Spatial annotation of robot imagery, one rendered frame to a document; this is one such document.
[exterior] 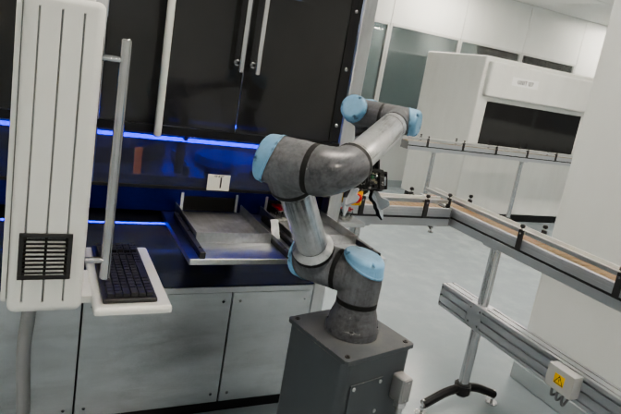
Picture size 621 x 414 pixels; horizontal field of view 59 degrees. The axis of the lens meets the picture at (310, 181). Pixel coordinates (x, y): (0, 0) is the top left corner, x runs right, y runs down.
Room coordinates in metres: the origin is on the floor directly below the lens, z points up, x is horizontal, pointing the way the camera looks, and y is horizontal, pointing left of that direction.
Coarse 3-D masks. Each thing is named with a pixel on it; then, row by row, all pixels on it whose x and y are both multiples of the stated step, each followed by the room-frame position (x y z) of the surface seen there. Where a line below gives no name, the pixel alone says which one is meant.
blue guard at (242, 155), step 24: (0, 120) 1.65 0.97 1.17; (0, 144) 1.65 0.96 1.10; (96, 144) 1.77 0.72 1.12; (144, 144) 1.84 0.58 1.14; (168, 144) 1.88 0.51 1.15; (192, 144) 1.92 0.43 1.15; (216, 144) 1.96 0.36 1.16; (240, 144) 2.00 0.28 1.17; (0, 168) 1.65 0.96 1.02; (96, 168) 1.78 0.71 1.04; (120, 168) 1.81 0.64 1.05; (144, 168) 1.85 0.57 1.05; (168, 168) 1.88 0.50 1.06; (192, 168) 1.92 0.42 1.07; (216, 168) 1.96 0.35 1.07; (240, 168) 2.00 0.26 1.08
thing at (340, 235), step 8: (272, 216) 2.01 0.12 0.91; (328, 216) 2.15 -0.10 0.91; (280, 224) 1.94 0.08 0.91; (328, 224) 2.14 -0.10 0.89; (336, 224) 2.08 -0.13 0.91; (288, 232) 1.86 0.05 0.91; (328, 232) 2.04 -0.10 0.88; (336, 232) 2.06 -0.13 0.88; (344, 232) 2.02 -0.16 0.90; (352, 232) 1.98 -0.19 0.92; (336, 240) 1.91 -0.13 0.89; (344, 240) 1.93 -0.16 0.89; (352, 240) 1.94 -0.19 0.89
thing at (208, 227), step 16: (176, 208) 1.96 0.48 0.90; (240, 208) 2.09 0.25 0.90; (192, 224) 1.86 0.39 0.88; (208, 224) 1.89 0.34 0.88; (224, 224) 1.92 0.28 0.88; (240, 224) 1.95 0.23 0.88; (256, 224) 1.92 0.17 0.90; (208, 240) 1.70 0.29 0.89; (224, 240) 1.72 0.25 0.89; (240, 240) 1.75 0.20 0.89; (256, 240) 1.77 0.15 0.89
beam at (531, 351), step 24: (456, 288) 2.57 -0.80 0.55; (456, 312) 2.52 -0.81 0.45; (480, 312) 2.37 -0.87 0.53; (504, 336) 2.23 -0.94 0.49; (528, 336) 2.15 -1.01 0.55; (528, 360) 2.10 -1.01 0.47; (552, 360) 2.01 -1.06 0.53; (576, 360) 1.99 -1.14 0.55; (600, 384) 1.83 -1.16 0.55; (600, 408) 1.80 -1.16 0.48
